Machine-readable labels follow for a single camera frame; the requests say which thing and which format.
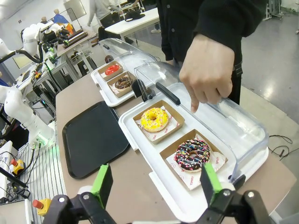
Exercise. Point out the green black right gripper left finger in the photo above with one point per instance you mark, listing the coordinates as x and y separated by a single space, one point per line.
102 179

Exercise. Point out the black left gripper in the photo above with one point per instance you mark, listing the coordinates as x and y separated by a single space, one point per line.
49 37

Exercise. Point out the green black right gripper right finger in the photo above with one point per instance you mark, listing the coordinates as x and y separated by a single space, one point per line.
211 184

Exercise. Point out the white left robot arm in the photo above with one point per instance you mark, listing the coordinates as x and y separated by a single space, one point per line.
21 112

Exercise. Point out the black sleeved forearm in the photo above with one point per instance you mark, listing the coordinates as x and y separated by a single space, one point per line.
224 18

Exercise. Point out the chocolate donut with colourful sprinkles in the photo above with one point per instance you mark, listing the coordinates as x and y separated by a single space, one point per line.
182 161

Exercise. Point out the black plastic serving tray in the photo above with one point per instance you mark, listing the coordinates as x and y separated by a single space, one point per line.
93 140

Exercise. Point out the brown cardboard donut tray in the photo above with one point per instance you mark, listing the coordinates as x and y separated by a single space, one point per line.
112 80
102 75
174 115
167 152

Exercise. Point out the red glazed donut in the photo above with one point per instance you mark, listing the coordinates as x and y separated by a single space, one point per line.
112 70

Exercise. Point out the yellow sprinkled donut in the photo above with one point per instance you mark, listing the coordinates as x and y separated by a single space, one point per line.
161 121

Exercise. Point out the chocolate donut with nut crumbs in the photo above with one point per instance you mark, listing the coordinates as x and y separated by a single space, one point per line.
120 86

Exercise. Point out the person's bare hand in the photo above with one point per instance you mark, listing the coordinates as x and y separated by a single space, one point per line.
208 70

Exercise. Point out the blue orange dressed figure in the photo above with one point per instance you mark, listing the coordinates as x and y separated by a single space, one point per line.
61 19

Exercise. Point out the white printed paper liner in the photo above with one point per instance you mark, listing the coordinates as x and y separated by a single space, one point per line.
114 89
217 158
171 127

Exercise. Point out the dark wooden board stack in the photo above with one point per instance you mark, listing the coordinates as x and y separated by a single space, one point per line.
76 38

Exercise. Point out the near white display case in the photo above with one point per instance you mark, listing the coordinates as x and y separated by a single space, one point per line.
187 205

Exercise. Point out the clear domed case lid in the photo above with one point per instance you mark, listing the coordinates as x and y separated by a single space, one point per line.
130 53
233 130

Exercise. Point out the person in grey top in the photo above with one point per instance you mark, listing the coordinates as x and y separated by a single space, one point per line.
105 11

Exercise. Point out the yellow emergency stop box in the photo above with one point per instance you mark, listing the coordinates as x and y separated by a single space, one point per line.
44 207
18 166

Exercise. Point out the white display case base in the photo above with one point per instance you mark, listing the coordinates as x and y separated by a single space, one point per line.
105 93

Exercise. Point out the white rectangular table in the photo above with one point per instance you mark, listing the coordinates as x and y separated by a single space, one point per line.
135 23

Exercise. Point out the black bag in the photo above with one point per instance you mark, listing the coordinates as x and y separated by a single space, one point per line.
134 16

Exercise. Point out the person's body in black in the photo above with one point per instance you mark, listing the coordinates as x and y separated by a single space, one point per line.
177 25

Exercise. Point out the aluminium frame work cart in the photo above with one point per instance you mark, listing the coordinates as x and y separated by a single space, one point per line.
63 67

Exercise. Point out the aluminium slotted base plate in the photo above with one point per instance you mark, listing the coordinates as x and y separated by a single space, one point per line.
46 172

